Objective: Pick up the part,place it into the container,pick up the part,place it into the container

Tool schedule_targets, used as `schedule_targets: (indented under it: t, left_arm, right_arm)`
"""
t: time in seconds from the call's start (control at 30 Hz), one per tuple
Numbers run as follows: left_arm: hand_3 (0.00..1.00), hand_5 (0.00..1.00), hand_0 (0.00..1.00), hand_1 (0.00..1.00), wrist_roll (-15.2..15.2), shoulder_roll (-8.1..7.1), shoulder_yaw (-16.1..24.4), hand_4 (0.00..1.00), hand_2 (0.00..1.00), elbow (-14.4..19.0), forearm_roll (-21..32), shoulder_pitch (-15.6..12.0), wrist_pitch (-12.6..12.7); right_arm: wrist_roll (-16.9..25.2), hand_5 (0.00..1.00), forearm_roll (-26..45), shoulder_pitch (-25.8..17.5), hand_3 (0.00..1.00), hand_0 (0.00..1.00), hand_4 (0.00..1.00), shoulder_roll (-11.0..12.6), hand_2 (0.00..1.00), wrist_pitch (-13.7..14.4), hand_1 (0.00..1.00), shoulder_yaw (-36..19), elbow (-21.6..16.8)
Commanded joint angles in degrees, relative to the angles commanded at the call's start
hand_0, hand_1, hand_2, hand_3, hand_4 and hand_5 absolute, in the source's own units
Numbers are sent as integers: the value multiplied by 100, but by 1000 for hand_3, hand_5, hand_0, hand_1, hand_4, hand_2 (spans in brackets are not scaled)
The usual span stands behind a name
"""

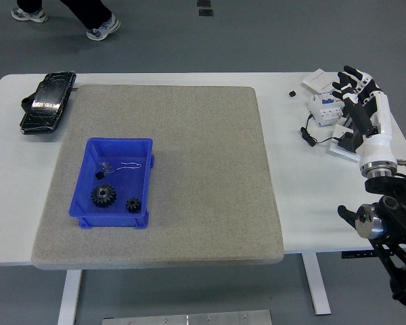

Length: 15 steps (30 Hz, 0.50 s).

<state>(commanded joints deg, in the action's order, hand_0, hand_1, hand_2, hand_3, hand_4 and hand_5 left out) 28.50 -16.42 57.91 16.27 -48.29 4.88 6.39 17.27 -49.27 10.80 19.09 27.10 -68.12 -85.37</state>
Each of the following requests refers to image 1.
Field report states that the blue plastic bin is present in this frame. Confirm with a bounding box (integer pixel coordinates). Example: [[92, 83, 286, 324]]
[[68, 137, 156, 230]]

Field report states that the white circuit breaker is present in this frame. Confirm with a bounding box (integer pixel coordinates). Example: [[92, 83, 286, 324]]
[[307, 91, 350, 129]]

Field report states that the black adapter cord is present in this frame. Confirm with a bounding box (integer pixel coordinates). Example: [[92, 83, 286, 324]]
[[300, 113, 341, 147]]

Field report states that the black table control panel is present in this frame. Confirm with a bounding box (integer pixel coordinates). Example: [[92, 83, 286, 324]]
[[341, 251, 376, 259]]

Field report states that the black wrapped case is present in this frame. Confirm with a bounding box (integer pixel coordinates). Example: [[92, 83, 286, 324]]
[[19, 71, 78, 135]]

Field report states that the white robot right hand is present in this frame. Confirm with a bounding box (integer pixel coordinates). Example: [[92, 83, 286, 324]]
[[332, 65, 399, 166]]

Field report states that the black power adapter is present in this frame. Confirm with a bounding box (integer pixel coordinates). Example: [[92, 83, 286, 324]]
[[336, 132, 358, 152]]

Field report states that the large black gear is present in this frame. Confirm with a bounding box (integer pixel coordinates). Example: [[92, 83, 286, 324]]
[[91, 184, 118, 209]]

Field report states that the person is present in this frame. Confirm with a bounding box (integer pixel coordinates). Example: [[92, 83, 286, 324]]
[[10, 0, 121, 42]]

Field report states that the grey metal plate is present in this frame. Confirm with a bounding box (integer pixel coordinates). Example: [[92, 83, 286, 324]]
[[102, 309, 271, 325]]

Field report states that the grey-brown mat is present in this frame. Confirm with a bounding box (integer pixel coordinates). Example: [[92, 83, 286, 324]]
[[30, 84, 285, 271]]

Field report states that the small black gear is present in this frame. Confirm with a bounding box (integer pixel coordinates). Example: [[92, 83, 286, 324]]
[[125, 198, 142, 214]]

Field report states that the white switch plate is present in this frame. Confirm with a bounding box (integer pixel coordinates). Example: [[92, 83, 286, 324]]
[[328, 123, 361, 163], [302, 68, 339, 92]]

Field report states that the white table leg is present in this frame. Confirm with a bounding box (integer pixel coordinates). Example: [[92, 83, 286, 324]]
[[57, 269, 83, 325], [300, 253, 332, 316]]

